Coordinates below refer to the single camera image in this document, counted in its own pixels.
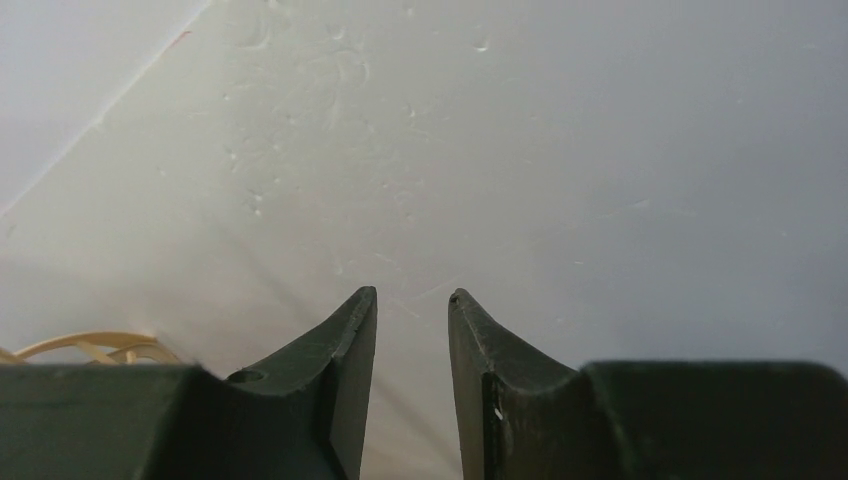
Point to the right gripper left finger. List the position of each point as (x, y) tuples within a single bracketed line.
[(304, 412)]

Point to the beige plastic hanger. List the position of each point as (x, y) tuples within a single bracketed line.
[(100, 347)]

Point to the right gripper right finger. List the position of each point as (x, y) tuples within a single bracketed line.
[(514, 404)]

